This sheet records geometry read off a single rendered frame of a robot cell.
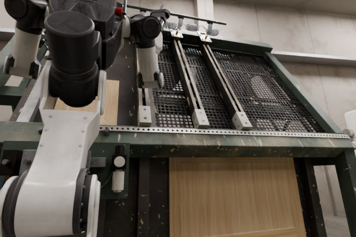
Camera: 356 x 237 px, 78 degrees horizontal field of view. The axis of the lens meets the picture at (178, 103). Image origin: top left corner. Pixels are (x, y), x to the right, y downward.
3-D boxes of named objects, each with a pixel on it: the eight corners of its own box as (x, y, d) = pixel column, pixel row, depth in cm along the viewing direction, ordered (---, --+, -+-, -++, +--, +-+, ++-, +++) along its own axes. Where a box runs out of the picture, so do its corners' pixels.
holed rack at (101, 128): (86, 130, 103) (86, 129, 102) (87, 126, 105) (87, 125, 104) (349, 138, 148) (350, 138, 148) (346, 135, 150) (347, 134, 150)
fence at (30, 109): (17, 128, 101) (15, 122, 98) (62, 35, 169) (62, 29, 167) (29, 128, 102) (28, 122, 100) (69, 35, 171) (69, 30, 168)
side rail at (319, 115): (325, 143, 156) (336, 133, 149) (259, 60, 235) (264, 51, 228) (334, 143, 158) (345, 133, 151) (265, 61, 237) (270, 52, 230)
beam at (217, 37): (31, 21, 173) (28, 8, 167) (35, 16, 180) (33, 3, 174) (268, 56, 234) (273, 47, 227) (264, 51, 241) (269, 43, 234)
